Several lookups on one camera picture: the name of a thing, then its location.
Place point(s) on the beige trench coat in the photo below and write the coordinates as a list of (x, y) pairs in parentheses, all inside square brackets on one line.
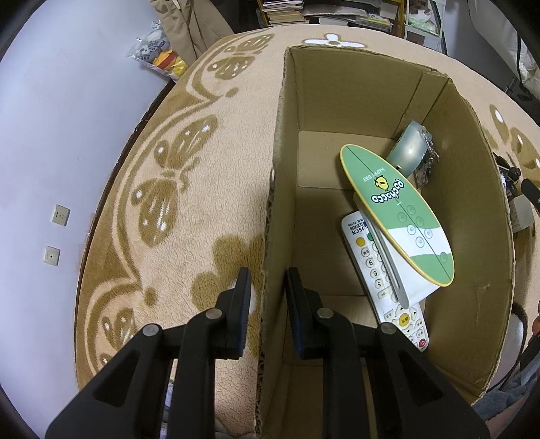
[(191, 26)]

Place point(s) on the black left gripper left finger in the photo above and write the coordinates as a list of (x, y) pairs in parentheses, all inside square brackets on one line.
[(162, 379)]

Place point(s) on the wall outlet lower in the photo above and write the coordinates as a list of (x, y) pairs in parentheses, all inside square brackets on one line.
[(51, 255)]

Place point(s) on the white metal cart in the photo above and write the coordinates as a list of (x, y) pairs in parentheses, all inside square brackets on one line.
[(424, 24)]

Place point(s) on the white square charger adapter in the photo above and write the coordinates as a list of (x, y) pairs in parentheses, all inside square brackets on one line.
[(521, 213)]

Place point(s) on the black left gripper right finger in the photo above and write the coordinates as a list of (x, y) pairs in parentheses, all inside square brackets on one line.
[(374, 381)]

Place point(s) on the stack of books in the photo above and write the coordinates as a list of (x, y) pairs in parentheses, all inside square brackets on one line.
[(366, 14)]

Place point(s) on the beige patterned round rug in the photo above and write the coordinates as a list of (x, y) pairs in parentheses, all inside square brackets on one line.
[(188, 206)]

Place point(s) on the white remote control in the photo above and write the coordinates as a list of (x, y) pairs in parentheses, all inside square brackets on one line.
[(375, 279)]

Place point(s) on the wall outlet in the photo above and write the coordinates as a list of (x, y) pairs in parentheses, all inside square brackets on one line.
[(60, 215), (51, 255)]

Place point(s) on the silver round alarm clock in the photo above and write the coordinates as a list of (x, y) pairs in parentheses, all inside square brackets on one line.
[(414, 155)]

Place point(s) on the plush toy bag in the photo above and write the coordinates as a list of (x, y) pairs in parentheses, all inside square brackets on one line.
[(154, 51)]

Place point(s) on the brown cardboard box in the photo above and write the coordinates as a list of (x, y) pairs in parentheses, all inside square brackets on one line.
[(332, 97)]

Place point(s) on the wall outlet upper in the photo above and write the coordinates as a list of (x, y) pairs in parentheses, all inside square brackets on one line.
[(60, 215)]

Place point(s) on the bunch of keys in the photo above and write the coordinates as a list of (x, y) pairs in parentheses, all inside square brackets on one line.
[(510, 176)]

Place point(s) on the cream duvet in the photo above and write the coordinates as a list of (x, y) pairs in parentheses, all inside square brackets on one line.
[(497, 30)]

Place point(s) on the green Pochacco oval board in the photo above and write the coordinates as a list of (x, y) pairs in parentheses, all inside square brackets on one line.
[(400, 213)]

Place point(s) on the white wall phone handset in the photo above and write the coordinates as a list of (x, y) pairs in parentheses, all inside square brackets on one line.
[(410, 287)]

